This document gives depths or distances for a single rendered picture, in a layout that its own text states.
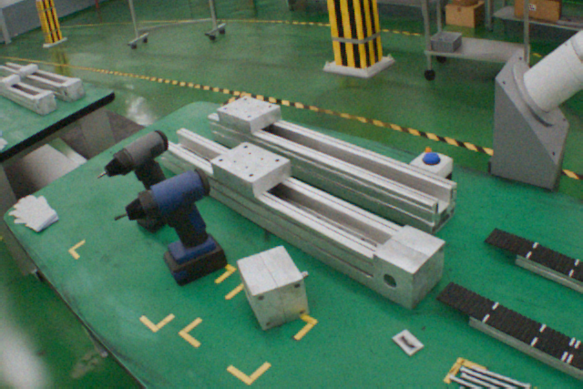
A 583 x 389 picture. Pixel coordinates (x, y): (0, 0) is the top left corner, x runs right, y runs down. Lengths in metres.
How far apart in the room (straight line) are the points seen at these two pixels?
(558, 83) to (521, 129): 0.16
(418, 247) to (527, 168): 0.45
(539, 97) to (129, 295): 1.06
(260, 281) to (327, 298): 0.15
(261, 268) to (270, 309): 0.08
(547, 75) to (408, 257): 0.61
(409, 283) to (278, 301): 0.22
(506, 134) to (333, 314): 0.60
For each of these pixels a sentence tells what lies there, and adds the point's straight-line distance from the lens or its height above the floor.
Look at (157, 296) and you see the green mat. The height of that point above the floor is 0.78.
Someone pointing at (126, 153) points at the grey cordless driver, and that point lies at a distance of 1.09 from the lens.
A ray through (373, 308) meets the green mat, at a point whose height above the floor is 0.78.
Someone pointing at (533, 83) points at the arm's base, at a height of 1.01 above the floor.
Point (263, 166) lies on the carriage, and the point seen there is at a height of 0.90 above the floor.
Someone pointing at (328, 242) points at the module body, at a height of 0.84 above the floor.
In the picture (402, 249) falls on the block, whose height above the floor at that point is 0.87.
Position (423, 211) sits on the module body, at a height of 0.84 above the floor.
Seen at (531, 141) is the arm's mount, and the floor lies 0.90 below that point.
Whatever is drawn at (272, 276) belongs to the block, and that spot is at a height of 0.87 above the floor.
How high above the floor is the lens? 1.42
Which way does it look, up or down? 30 degrees down
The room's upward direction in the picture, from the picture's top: 9 degrees counter-clockwise
